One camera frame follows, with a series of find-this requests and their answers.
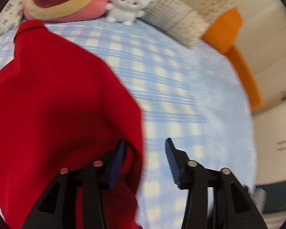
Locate red knit sweater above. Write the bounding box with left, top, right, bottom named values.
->
left=0, top=20, right=144, bottom=228

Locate blue plaid bed sheet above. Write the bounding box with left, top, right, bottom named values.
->
left=0, top=19, right=256, bottom=228

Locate white floral pillow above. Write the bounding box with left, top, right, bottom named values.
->
left=0, top=0, right=25, bottom=36

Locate pink round plush cushion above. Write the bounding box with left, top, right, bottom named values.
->
left=23, top=0, right=109, bottom=22

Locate white plush sheep toy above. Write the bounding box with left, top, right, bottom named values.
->
left=106, top=0, right=155, bottom=26

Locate orange bed frame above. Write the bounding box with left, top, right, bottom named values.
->
left=201, top=7, right=264, bottom=111

